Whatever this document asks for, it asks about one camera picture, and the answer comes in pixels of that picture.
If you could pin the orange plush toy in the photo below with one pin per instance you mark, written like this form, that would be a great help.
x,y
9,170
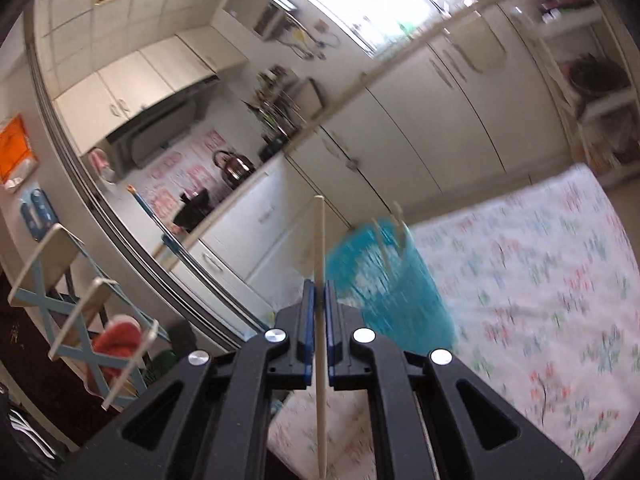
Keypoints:
x,y
121,337

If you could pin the teal perforated basket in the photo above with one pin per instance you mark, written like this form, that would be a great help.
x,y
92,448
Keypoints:
x,y
407,307

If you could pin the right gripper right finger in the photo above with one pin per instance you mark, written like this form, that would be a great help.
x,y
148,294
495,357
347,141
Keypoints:
x,y
431,416

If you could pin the floral tablecloth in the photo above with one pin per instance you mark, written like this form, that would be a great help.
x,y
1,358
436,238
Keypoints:
x,y
543,289

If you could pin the white blue shelf rack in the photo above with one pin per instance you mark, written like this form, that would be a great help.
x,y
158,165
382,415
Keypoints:
x,y
72,324

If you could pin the black wok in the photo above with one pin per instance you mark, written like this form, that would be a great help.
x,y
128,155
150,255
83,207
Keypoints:
x,y
195,208

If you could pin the white trolley shelf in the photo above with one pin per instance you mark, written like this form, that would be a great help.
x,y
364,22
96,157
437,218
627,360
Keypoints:
x,y
591,84

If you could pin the copper kettle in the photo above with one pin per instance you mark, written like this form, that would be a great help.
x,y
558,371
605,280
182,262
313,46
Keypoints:
x,y
235,168

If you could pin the wall water heater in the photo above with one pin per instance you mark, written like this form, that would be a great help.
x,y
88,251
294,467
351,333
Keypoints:
x,y
266,19

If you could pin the range hood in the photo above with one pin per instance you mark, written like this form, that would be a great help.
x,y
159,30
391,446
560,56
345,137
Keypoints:
x,y
140,139

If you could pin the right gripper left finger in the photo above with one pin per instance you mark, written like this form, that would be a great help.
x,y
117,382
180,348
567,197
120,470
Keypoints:
x,y
208,417

